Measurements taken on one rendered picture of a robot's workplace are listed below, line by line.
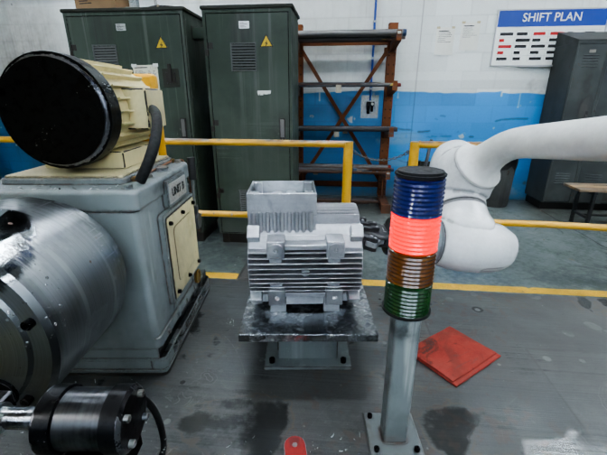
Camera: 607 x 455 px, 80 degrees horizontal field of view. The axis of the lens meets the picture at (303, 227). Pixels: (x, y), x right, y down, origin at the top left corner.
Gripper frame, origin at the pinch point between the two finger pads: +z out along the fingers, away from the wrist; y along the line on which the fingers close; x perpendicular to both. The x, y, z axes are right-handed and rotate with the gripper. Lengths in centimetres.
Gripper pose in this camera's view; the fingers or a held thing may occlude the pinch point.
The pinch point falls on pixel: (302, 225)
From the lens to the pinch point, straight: 69.1
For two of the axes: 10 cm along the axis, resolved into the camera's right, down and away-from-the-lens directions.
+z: -9.9, -1.2, -0.7
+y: 0.2, 3.4, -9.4
